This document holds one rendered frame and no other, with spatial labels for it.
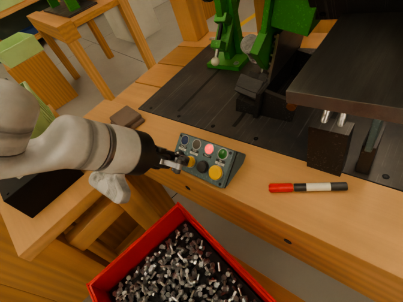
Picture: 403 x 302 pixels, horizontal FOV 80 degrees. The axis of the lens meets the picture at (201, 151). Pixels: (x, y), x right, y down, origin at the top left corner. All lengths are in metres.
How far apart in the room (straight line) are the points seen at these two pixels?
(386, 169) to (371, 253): 0.16
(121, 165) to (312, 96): 0.26
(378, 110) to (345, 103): 0.03
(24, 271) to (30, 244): 0.61
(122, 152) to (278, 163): 0.31
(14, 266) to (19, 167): 1.05
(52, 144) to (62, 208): 0.45
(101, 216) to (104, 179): 0.44
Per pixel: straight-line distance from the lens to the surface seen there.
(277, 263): 1.37
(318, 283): 1.36
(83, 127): 0.33
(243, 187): 0.50
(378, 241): 0.46
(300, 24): 0.48
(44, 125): 1.06
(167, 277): 0.48
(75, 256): 0.87
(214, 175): 0.48
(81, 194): 0.76
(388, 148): 0.57
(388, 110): 0.29
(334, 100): 0.30
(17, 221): 0.87
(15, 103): 0.29
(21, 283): 1.43
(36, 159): 0.33
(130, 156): 0.37
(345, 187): 0.48
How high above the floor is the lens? 1.31
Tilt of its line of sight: 45 degrees down
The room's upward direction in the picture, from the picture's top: 23 degrees counter-clockwise
